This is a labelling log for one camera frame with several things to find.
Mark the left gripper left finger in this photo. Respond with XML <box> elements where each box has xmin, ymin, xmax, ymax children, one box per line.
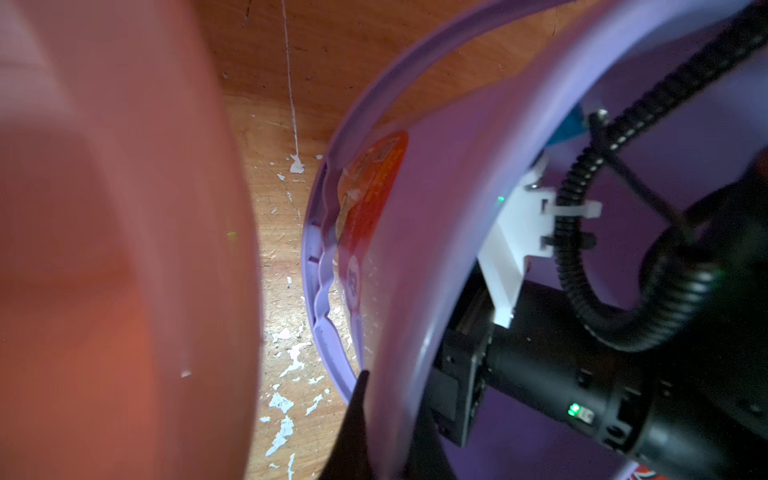
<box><xmin>319</xmin><ymin>370</ymin><xmax>372</xmax><ymax>480</ymax></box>

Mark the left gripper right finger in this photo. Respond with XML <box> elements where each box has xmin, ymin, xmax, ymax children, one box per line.
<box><xmin>405</xmin><ymin>403</ymin><xmax>456</xmax><ymax>480</ymax></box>

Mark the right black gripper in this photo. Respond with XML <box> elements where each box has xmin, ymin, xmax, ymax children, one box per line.
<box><xmin>425</xmin><ymin>285</ymin><xmax>495</xmax><ymax>447</ymax></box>

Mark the purple plastic bucket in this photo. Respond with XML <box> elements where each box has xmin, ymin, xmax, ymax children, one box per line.
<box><xmin>301</xmin><ymin>1</ymin><xmax>767</xmax><ymax>479</ymax></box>

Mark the pink plastic bucket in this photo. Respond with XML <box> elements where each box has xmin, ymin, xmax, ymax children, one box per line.
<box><xmin>1</xmin><ymin>1</ymin><xmax>262</xmax><ymax>479</ymax></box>

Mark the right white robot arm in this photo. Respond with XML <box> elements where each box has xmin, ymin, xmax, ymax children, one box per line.
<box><xmin>423</xmin><ymin>1</ymin><xmax>767</xmax><ymax>479</ymax></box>

